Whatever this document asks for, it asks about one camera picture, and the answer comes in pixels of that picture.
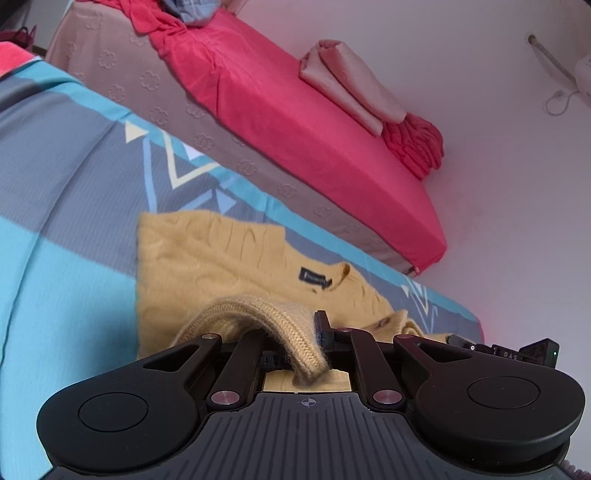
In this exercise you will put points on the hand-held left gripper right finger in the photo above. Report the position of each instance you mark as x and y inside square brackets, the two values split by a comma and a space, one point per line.
[323, 339]

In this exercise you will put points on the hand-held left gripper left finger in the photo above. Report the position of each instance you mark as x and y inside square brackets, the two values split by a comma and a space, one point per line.
[244, 350]

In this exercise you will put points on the red crumpled cloth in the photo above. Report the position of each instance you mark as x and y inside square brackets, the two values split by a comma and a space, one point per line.
[415, 143]

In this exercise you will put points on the blue grey patterned bed sheet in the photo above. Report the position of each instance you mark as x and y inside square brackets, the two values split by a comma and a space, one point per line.
[69, 207]

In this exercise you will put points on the pink folded cloth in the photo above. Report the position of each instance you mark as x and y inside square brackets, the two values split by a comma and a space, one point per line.
[346, 78]

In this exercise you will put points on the blue grey cloth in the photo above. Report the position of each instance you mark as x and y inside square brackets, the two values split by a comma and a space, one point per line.
[194, 9]

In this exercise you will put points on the pink fleece blanket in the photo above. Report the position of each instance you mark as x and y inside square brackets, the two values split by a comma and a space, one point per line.
[14, 57]

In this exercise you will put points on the white wall pipe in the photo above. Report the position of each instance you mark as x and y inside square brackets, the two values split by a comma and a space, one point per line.
[551, 57]

